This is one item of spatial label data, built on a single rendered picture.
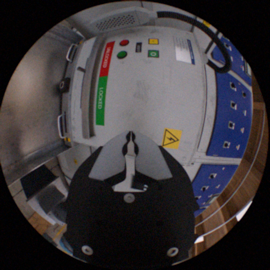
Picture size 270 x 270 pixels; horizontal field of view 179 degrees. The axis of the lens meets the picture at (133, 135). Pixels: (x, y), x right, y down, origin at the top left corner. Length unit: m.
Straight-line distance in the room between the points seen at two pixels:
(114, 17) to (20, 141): 0.49
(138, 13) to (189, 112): 0.33
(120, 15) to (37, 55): 0.32
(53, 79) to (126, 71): 0.32
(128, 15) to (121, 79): 0.22
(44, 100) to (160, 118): 0.43
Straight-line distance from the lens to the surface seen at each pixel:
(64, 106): 0.42
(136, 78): 0.25
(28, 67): 0.44
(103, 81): 0.29
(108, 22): 0.35
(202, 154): 0.66
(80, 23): 0.66
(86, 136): 0.28
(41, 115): 0.42
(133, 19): 0.34
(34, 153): 0.43
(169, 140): 0.25
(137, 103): 0.24
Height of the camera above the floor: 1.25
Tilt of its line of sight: 12 degrees down
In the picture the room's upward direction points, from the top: 99 degrees clockwise
